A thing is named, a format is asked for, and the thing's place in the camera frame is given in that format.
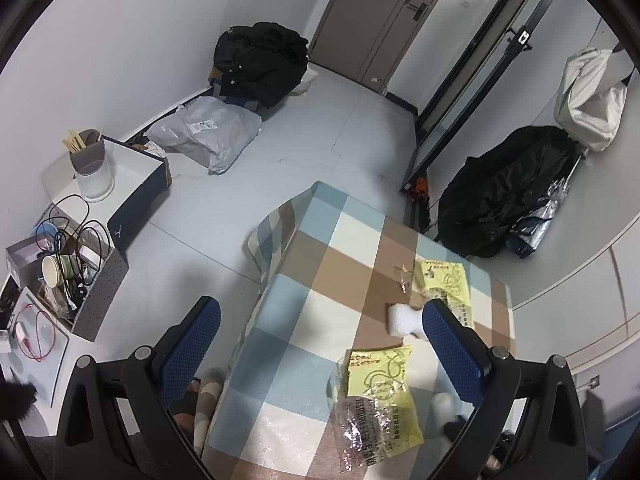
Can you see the navy box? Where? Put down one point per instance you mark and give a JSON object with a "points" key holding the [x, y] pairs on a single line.
{"points": [[140, 195]]}

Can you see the frosted glass cup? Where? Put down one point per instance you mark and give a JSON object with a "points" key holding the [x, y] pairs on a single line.
{"points": [[95, 185]]}

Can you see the silver folded umbrella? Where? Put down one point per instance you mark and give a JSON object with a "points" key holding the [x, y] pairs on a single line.
{"points": [[542, 220]]}

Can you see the orange black tool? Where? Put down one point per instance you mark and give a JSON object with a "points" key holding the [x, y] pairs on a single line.
{"points": [[419, 191]]}

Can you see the grey chopstick holder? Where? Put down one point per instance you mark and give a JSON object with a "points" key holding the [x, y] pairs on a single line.
{"points": [[90, 152]]}

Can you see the beige bag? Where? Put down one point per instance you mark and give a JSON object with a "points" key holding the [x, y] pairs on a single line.
{"points": [[306, 82]]}

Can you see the grey speckled box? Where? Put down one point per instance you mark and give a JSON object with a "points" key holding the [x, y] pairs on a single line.
{"points": [[102, 290]]}

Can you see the black framed glass panel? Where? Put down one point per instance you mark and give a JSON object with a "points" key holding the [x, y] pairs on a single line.
{"points": [[470, 90]]}

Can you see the grey parcel bag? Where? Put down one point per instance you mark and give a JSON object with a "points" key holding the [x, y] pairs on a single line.
{"points": [[205, 130]]}

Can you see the grey door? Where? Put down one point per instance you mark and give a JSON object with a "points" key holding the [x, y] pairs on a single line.
{"points": [[380, 20]]}

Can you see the white foam piece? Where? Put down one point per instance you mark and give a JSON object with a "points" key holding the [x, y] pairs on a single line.
{"points": [[404, 317]]}

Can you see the white cloth bag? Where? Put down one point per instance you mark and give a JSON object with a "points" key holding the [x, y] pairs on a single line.
{"points": [[590, 105]]}

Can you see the yellow clear plastic bag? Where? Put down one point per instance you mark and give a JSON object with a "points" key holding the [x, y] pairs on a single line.
{"points": [[380, 390], [445, 280]]}

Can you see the paper cup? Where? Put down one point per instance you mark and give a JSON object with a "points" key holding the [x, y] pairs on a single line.
{"points": [[56, 270]]}

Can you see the wall socket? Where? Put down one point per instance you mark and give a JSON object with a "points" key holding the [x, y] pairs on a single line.
{"points": [[593, 382]]}

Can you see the black hanging jacket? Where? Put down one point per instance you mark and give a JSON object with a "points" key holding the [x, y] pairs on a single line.
{"points": [[500, 195]]}

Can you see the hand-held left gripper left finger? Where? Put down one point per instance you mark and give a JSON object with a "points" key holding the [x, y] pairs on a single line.
{"points": [[192, 350]]}

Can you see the small clear plastic wrapper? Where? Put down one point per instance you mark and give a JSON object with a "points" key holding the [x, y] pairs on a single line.
{"points": [[404, 277]]}

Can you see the white flat box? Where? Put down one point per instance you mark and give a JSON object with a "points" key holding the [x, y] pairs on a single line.
{"points": [[55, 360]]}

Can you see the checkered tablecloth table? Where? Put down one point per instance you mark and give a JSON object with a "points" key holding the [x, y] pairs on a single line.
{"points": [[310, 320]]}

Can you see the black jacket pile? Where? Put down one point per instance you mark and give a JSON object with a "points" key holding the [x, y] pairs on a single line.
{"points": [[260, 60]]}

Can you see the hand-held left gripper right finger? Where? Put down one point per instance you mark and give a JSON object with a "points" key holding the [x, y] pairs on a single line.
{"points": [[452, 355]]}

